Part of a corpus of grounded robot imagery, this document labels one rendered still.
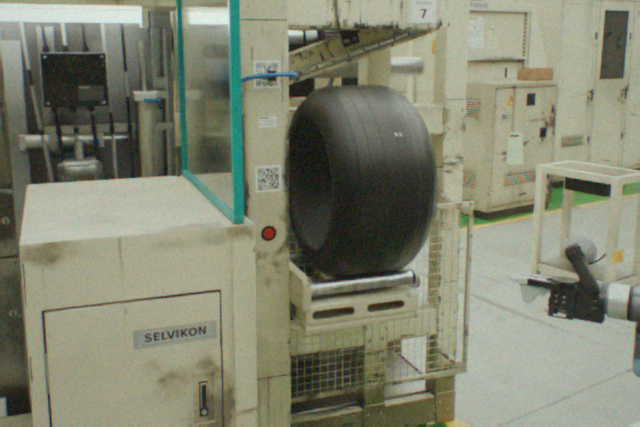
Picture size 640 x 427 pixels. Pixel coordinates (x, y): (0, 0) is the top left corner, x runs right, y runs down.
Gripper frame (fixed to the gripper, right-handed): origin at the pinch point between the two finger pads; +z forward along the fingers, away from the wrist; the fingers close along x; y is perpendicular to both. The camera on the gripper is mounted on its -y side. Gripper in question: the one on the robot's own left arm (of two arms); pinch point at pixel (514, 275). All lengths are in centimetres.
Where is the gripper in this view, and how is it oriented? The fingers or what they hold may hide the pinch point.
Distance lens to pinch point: 175.2
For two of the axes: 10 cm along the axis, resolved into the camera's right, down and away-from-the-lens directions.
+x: 4.8, -0.3, 8.7
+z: -8.7, -0.9, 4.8
